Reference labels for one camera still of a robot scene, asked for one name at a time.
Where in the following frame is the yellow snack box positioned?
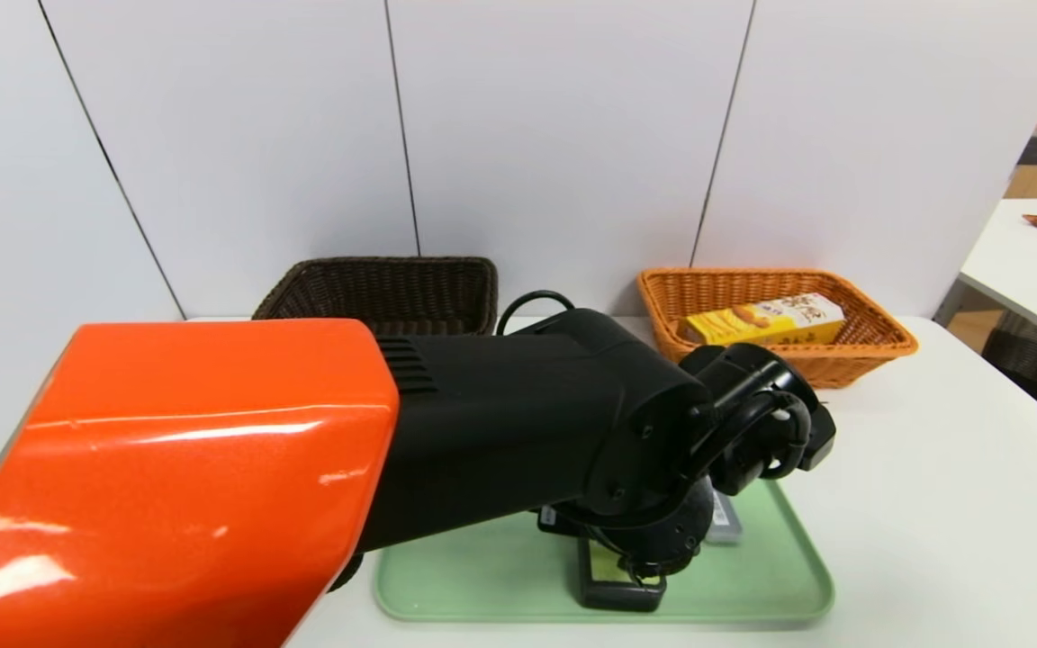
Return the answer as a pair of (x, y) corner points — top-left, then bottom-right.
(678, 292), (847, 348)

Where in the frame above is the black facial cleanser bottle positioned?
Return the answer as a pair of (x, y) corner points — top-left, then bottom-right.
(578, 538), (666, 613)

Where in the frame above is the grey transparent pencil lead case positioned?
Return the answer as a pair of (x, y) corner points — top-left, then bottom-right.
(706, 490), (744, 546)

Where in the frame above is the dark brown wicker basket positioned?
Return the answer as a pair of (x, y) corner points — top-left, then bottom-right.
(251, 256), (500, 338)

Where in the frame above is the orange wicker basket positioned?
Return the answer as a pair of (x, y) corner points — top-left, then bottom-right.
(636, 267), (921, 390)

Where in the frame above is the light green plastic tray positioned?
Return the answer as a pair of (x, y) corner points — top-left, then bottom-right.
(373, 477), (836, 626)

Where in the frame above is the white side table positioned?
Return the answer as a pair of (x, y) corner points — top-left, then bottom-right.
(933, 200), (1037, 352)

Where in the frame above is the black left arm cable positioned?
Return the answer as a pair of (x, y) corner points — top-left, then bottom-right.
(493, 290), (578, 336)

